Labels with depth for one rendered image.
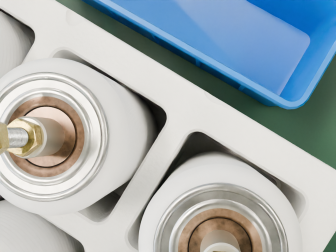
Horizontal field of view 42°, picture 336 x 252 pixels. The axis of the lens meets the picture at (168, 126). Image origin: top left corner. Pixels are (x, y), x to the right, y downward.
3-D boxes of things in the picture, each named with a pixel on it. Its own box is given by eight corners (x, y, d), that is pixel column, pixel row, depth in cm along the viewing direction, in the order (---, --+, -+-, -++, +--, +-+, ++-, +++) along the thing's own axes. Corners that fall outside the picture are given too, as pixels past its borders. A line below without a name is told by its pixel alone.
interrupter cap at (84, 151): (129, 100, 26) (127, 99, 25) (83, 219, 26) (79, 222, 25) (13, 54, 26) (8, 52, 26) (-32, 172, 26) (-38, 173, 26)
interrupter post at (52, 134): (73, 125, 26) (54, 124, 23) (59, 162, 26) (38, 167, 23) (36, 110, 26) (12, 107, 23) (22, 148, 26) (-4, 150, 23)
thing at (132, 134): (173, 106, 43) (151, 89, 25) (138, 197, 44) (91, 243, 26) (84, 72, 44) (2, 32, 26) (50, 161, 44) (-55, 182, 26)
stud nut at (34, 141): (48, 129, 23) (42, 128, 22) (36, 159, 23) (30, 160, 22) (14, 115, 23) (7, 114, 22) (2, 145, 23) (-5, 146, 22)
